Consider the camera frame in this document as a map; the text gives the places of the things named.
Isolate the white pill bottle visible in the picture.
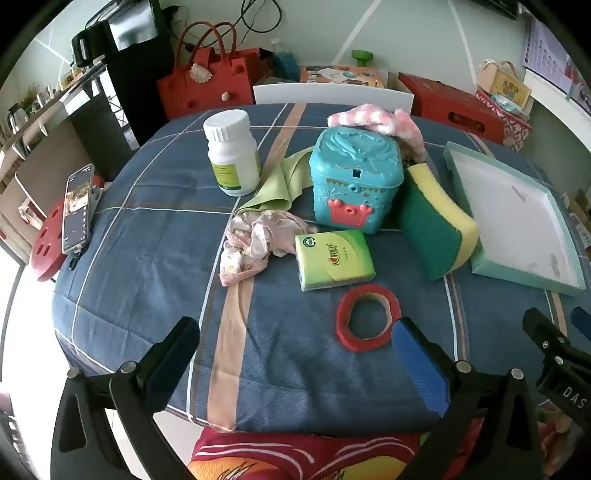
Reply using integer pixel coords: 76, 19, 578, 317
203, 111, 262, 197

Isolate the black cable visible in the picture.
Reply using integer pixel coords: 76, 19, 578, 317
240, 0, 283, 35

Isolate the pink floral cloth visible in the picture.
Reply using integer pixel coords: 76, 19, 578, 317
219, 210, 319, 288

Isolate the beige handled box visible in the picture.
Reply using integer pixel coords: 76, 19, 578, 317
478, 60, 532, 112

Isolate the wooden cabinet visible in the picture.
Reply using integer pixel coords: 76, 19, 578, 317
0, 106, 88, 259

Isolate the red tote bag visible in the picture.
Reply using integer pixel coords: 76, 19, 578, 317
157, 21, 262, 123

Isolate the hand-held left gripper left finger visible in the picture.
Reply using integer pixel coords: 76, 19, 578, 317
51, 316, 201, 480

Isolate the blue plaid blanket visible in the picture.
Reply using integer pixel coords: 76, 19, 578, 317
51, 102, 585, 432

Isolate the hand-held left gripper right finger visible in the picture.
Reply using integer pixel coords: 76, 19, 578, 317
392, 316, 543, 480

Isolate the pink white striped fluffy cloth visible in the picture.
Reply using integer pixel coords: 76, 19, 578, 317
328, 105, 426, 163

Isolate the red printed cloth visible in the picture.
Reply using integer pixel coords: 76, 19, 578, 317
189, 427, 430, 480

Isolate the teal shallow box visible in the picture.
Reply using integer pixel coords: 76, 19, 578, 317
443, 141, 587, 296

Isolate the black appliance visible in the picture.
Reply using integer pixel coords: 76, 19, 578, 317
71, 0, 163, 148

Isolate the green tissue pack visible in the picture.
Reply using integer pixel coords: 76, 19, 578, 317
294, 230, 376, 292

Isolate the red patterned box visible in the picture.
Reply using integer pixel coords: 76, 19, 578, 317
475, 90, 533, 153

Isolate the teal knitted pouch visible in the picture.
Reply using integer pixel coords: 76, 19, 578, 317
272, 48, 302, 80

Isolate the blue wipes pack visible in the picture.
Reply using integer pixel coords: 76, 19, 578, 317
490, 92, 525, 112

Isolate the yellow green sponge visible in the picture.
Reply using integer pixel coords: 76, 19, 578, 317
399, 164, 480, 281

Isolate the red tape roll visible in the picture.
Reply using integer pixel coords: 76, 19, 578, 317
336, 285, 401, 354

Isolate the colourful toy box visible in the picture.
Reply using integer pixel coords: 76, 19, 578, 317
300, 65, 386, 89

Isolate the white desk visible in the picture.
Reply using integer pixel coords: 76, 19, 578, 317
524, 78, 591, 154

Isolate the green cloth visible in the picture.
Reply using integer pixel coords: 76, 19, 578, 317
235, 150, 315, 217

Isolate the red cardboard box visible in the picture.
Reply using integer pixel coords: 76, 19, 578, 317
398, 73, 505, 145

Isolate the teal toy box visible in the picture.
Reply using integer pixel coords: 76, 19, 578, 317
309, 127, 408, 234

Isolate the smartphone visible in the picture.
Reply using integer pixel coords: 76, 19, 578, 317
62, 164, 96, 254

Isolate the wall calendar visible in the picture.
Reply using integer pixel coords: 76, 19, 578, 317
522, 18, 580, 95

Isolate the red round stool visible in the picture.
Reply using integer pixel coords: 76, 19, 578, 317
30, 175, 109, 282

